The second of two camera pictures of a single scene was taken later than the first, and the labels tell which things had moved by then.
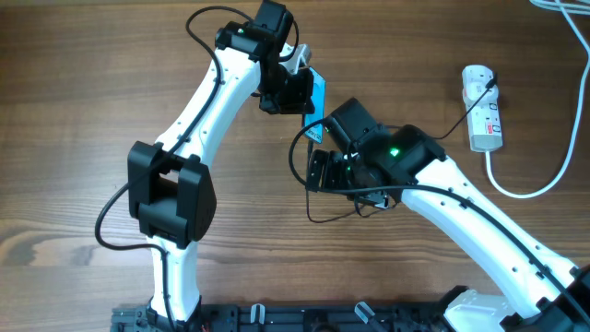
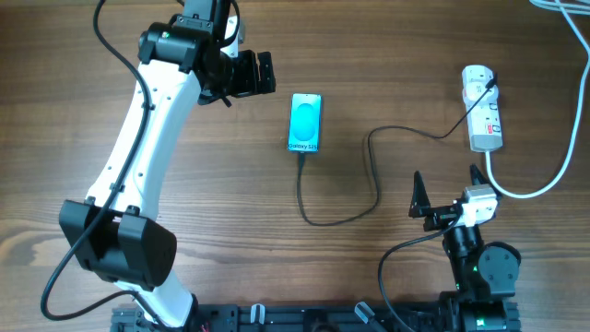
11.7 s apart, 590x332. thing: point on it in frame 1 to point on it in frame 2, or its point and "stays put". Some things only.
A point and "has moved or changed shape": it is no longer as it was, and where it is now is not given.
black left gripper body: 285,92 to 235,77
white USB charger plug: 475,89 stays put
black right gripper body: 338,172 to 440,218
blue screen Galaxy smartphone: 318,100 has moved or changed shape
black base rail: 326,317 stays put
